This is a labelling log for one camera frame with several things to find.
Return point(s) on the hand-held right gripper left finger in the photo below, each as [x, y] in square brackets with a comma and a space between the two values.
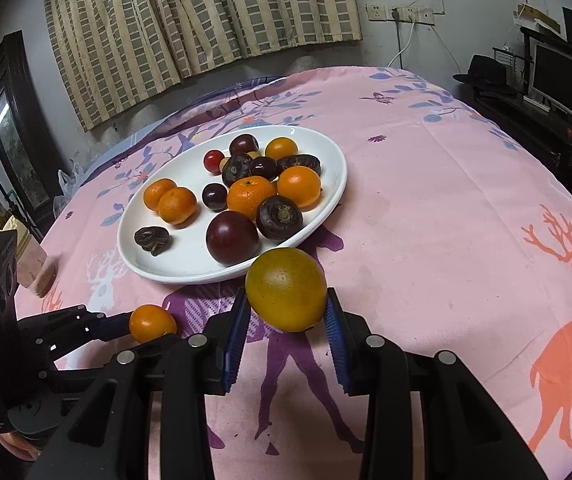
[235, 345]

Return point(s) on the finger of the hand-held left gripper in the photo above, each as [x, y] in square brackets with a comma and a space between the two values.
[116, 347]
[91, 324]

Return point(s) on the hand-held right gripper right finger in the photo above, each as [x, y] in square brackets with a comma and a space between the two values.
[337, 347]

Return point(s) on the small orange mandarin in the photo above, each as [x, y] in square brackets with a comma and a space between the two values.
[152, 323]
[156, 192]
[281, 148]
[177, 205]

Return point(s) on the yellow-green orange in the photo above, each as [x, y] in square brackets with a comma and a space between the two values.
[286, 287]

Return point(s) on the white oval plate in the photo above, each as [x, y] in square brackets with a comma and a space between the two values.
[186, 255]

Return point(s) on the dark brown mangosteen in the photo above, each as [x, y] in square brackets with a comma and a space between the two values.
[298, 162]
[279, 216]
[151, 240]
[236, 170]

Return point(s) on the dark purple plum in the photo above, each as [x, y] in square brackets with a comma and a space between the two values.
[243, 143]
[214, 196]
[232, 237]
[264, 166]

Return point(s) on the large orange mandarin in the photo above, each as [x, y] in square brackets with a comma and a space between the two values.
[250, 197]

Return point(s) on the large round orange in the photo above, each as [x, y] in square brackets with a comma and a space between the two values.
[299, 186]

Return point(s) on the red cherry tomato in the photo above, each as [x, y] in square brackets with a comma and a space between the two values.
[213, 160]

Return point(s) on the person's left hand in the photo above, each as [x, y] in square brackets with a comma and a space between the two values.
[16, 446]

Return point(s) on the clear plastic bag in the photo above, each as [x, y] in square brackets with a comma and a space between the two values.
[68, 187]

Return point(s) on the pink printed bed sheet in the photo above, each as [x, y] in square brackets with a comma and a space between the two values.
[440, 220]

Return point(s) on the dark wooden cabinet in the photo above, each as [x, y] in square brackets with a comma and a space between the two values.
[13, 130]

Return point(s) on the dark wooden desk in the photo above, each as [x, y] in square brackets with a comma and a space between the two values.
[540, 135]

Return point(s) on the black hat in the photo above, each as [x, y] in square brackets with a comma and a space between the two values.
[483, 71]

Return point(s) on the beige checked curtain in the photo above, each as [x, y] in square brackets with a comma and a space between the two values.
[191, 15]

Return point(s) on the computer monitor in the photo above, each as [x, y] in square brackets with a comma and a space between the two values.
[560, 75]

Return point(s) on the white wall power strip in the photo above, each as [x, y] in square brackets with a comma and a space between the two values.
[405, 12]

